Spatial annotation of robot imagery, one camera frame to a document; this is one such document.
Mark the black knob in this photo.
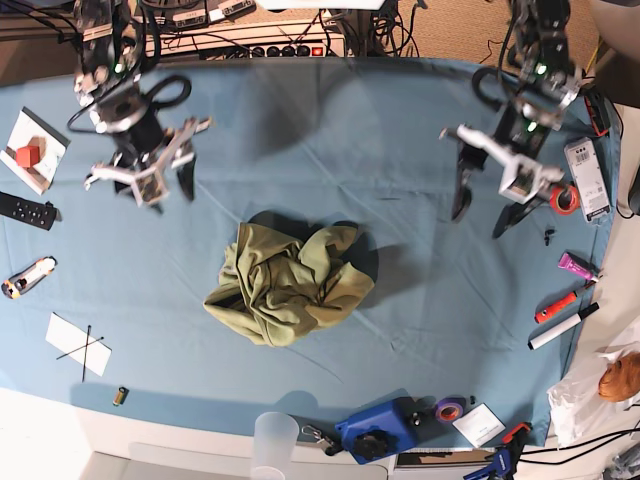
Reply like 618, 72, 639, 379
352, 430, 389, 461

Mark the white paper sheet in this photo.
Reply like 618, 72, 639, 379
45, 313, 112, 377

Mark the translucent plastic cup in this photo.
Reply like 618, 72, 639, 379
250, 412, 300, 479

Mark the metal carabiner keyring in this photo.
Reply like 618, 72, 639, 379
301, 424, 343, 457

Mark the white notepad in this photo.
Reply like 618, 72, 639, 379
1, 107, 70, 195

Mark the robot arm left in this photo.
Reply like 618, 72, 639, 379
440, 1, 580, 238

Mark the orange pen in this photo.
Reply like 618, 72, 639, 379
534, 280, 598, 324

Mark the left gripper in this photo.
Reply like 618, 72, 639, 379
440, 105, 565, 239

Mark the white power strip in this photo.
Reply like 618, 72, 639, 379
199, 22, 351, 61

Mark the white black marker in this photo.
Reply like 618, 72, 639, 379
528, 302, 600, 350

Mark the white card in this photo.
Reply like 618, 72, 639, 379
453, 404, 505, 448

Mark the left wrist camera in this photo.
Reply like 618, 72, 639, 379
498, 160, 542, 204

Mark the blue orange bar clamp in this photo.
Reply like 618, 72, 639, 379
463, 422, 531, 480

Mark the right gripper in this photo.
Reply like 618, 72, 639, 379
84, 97, 212, 214

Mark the purple tape roll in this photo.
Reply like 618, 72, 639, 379
434, 396, 467, 424

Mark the orange black clamp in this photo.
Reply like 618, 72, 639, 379
584, 88, 611, 137

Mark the blue plastic box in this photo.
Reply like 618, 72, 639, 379
335, 398, 421, 465

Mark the red cube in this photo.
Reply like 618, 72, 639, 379
15, 145, 41, 169

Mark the clear packaged box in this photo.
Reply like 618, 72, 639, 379
564, 138, 611, 224

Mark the blue table cloth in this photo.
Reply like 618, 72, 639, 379
1, 59, 612, 445

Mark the orange tape roll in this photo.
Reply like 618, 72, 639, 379
549, 185, 580, 216

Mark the orange brown furry object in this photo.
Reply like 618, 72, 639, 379
598, 352, 640, 402

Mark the black remote control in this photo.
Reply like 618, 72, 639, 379
0, 192, 58, 231

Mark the black cable tie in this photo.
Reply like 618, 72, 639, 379
56, 337, 104, 360
81, 324, 92, 383

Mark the olive green t-shirt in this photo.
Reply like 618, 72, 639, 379
203, 223, 374, 347

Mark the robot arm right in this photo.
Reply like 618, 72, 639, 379
67, 1, 211, 211

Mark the purple tube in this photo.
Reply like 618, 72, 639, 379
558, 252, 599, 281

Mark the small black clip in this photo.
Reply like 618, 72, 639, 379
543, 228, 556, 246

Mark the white plastic bag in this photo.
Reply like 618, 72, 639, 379
547, 320, 639, 447

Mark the small green yellow battery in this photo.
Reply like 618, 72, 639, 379
112, 386, 129, 407

